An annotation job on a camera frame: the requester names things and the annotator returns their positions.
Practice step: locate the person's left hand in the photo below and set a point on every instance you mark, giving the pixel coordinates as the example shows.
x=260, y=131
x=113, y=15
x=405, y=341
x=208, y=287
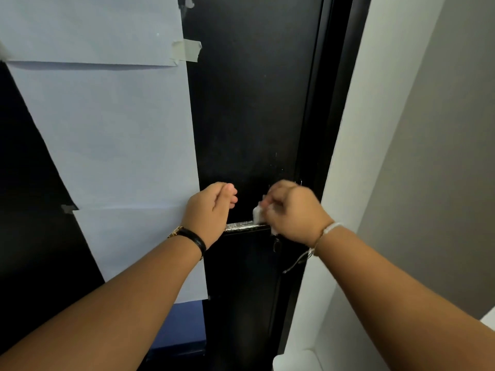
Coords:
x=207, y=214

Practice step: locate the person's right hand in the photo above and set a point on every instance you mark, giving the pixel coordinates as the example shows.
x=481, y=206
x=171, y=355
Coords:
x=297, y=216

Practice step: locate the person's right fingers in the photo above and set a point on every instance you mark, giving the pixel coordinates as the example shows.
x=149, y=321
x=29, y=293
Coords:
x=272, y=197

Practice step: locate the person's left fingers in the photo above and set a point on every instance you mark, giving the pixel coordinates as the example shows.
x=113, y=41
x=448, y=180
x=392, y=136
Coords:
x=228, y=195

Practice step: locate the white cleaning wipe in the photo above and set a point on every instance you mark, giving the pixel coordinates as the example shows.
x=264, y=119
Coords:
x=258, y=214

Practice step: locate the person's right forearm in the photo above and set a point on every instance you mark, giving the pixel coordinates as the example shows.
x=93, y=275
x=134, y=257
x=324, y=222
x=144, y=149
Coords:
x=402, y=305

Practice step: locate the person's left forearm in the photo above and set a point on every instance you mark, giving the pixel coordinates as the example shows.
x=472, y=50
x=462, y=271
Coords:
x=104, y=305

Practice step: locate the black door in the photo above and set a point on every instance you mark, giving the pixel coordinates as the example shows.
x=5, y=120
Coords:
x=247, y=150

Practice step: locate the white paper sheet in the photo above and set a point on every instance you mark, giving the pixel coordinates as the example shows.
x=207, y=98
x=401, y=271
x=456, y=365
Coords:
x=112, y=135
x=89, y=28
x=143, y=247

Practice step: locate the piece of masking tape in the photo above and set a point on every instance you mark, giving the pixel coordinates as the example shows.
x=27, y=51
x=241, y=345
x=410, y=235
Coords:
x=187, y=50
x=67, y=208

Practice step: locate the black door frame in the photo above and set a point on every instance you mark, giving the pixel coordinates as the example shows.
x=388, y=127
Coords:
x=332, y=92

